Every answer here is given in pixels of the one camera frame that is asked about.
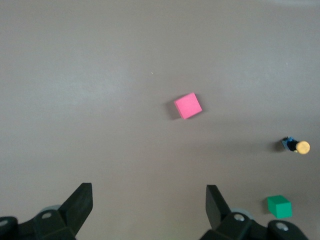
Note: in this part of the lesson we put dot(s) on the brown paper table cover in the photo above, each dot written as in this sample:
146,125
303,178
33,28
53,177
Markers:
100,100

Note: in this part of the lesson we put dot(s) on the green foam cube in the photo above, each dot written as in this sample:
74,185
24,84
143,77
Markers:
280,207

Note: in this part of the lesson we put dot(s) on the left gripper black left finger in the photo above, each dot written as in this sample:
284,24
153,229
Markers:
50,225

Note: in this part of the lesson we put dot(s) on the pink foam cube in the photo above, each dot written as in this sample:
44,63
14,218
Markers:
188,106

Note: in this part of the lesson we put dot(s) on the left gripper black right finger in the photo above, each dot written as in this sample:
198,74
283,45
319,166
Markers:
237,227

